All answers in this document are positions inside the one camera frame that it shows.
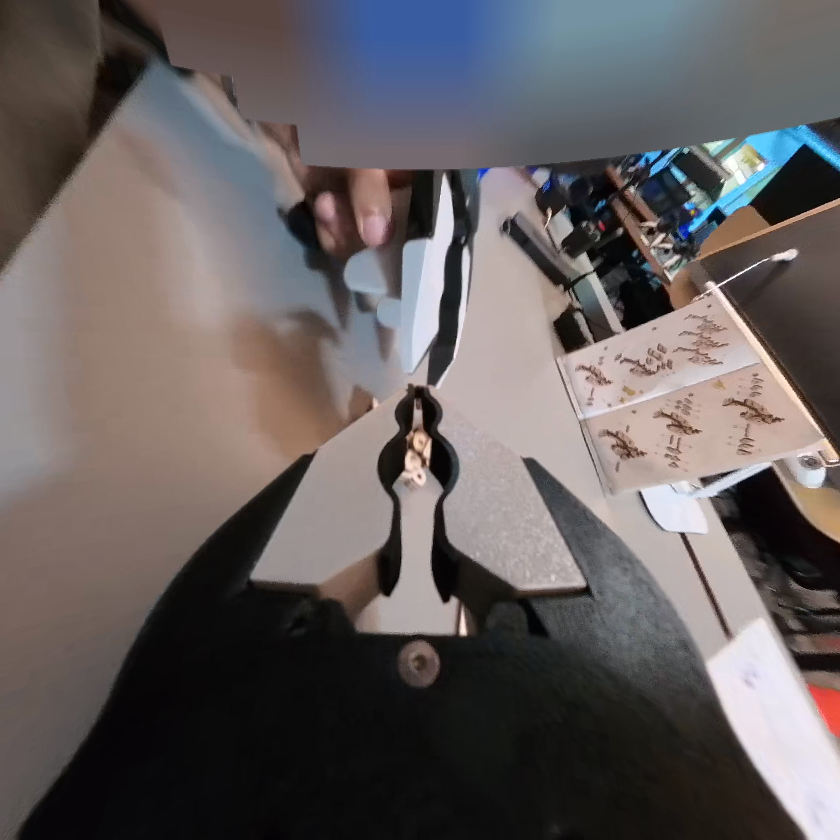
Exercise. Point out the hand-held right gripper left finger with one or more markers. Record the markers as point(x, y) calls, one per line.
point(328, 518)

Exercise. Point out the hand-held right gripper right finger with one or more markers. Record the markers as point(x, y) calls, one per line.
point(505, 518)

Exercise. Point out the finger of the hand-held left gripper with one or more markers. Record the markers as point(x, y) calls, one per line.
point(459, 308)
point(423, 302)

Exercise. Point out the grey desk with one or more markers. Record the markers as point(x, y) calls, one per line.
point(512, 367)

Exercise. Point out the person's left hand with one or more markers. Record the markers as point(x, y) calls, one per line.
point(367, 210)

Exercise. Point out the black bar device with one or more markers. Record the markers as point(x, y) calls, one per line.
point(531, 243)

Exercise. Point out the small black box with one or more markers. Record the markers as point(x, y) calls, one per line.
point(572, 328)

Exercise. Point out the small white paper piece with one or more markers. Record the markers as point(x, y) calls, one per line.
point(676, 512)

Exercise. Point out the printed parts picture sheet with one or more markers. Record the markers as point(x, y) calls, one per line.
point(676, 394)

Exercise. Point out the black computer monitor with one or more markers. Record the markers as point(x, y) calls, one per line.
point(705, 170)

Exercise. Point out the brown cardboard backing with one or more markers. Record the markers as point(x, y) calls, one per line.
point(732, 233)

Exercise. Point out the tan wooden board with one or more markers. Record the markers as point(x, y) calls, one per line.
point(814, 515)

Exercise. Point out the white tape roll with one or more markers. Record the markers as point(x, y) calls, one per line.
point(812, 469)

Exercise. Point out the white paper sheet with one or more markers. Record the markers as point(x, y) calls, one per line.
point(768, 709)

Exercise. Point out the dark grey display board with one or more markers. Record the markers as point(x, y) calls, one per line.
point(787, 315)

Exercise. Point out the large black box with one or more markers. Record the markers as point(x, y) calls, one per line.
point(800, 184)

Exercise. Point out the red object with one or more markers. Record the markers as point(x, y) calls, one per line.
point(825, 702)

